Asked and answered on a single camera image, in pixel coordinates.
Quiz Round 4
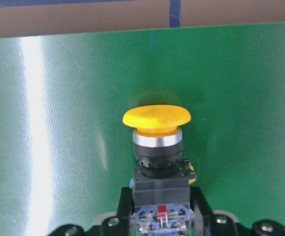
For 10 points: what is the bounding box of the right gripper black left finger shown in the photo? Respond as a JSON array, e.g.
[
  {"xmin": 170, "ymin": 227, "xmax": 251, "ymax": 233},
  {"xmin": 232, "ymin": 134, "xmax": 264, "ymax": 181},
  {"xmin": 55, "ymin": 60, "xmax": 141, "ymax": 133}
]
[{"xmin": 116, "ymin": 187, "xmax": 133, "ymax": 236}]

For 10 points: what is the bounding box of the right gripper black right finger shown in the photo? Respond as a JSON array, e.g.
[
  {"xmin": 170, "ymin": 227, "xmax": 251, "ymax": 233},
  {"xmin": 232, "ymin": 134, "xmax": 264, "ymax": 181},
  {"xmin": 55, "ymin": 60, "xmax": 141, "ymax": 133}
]
[{"xmin": 190, "ymin": 187, "xmax": 213, "ymax": 236}]

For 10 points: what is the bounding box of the yellow mushroom push button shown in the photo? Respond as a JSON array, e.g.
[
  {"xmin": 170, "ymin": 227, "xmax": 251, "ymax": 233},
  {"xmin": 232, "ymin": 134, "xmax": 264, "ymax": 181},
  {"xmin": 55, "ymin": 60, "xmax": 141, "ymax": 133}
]
[{"xmin": 123, "ymin": 105, "xmax": 197, "ymax": 236}]

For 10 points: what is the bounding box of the green conveyor belt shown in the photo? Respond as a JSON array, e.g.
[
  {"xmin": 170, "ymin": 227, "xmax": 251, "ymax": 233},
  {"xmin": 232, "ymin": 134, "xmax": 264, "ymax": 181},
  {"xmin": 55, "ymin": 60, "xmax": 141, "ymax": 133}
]
[{"xmin": 0, "ymin": 23, "xmax": 285, "ymax": 236}]

